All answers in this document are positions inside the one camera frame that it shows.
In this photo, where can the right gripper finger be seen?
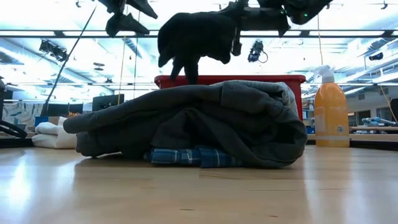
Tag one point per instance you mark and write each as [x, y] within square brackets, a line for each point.
[229, 13]

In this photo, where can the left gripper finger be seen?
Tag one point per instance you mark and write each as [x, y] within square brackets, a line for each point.
[144, 7]
[124, 26]

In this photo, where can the dark grey garment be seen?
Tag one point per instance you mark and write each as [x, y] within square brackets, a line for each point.
[217, 118]

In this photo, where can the blue plaid shorts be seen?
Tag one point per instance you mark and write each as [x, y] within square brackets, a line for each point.
[192, 157]

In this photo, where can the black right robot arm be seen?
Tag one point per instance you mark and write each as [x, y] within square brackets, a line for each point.
[298, 12]

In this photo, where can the red plastic laundry bin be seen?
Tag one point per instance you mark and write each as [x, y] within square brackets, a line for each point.
[298, 93]

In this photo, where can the black ceiling disc fixture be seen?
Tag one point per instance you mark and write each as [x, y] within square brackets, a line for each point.
[99, 66]

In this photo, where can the black ceiling track light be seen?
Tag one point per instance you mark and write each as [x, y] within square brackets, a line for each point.
[53, 49]

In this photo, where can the black computer monitor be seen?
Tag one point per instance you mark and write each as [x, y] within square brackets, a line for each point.
[107, 101]

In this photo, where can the white folded cloth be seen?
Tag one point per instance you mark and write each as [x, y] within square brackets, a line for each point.
[53, 137]

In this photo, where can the orange spray bottle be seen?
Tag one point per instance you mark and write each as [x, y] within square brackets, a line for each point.
[331, 115]

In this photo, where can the black ceiling dome fixture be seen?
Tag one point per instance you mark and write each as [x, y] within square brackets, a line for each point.
[376, 56]

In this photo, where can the blue grey bench equipment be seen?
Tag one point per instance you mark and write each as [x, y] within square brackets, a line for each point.
[377, 121]

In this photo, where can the wooden workbench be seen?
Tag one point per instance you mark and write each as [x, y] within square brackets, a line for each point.
[373, 128]

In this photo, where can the black overhead camera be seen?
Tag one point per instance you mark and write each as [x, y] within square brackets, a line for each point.
[255, 51]

